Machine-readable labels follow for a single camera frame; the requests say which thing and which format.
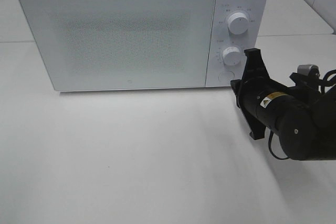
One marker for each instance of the round door release button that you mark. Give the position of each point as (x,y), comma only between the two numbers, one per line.
(225,77)

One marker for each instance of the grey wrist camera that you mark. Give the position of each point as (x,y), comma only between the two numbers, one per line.
(309,70)

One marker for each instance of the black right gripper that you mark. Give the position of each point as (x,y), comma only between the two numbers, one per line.
(257,95)

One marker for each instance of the lower white timer knob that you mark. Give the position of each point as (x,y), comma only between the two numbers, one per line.
(232,56)

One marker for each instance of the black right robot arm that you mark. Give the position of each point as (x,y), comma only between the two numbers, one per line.
(302,116)

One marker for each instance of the white microwave door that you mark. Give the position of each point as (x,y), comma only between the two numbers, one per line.
(91,45)

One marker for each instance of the upper white power knob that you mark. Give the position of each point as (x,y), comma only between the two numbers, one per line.
(237,23)

